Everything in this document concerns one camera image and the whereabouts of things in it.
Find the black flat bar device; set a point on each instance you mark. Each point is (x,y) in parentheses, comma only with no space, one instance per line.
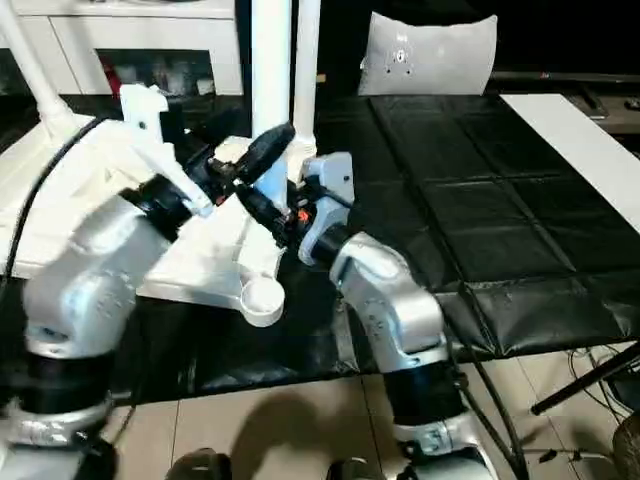
(565,77)

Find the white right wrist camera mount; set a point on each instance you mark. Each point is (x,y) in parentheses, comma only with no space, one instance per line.
(332,180)

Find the brown round stool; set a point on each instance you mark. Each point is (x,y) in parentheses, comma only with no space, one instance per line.
(627,450)

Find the black sofa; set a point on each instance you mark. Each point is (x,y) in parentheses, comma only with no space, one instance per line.
(345,40)

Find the white plastic table leg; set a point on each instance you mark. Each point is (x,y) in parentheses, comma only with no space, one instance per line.
(272,65)
(30,60)
(306,75)

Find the white cabinet with glass doors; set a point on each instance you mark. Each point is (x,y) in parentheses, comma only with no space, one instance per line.
(150,35)

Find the small black remote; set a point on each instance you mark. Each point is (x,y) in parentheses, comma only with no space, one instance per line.
(632,103)

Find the white plastic table top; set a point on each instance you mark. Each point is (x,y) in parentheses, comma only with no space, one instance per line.
(210,260)

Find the grey printed cushion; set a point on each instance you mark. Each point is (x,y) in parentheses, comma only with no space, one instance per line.
(430,55)

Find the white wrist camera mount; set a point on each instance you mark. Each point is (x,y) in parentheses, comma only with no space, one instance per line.
(332,180)
(150,130)

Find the black tripod leg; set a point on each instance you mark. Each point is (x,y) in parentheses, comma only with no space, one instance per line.
(585,380)

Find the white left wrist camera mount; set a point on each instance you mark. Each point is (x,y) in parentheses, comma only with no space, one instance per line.
(150,130)

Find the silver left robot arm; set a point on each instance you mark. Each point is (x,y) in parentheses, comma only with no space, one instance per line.
(85,290)

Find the white flat board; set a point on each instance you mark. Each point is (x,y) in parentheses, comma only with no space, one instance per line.
(575,145)

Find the red bottle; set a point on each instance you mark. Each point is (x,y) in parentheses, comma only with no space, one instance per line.
(110,72)

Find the black work mat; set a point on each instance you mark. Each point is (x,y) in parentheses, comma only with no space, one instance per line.
(475,200)

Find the dark brown shoe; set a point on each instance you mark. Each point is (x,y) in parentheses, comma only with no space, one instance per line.
(355,470)
(200,465)

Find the black stand foot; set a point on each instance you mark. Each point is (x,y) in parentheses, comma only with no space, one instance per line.
(594,102)

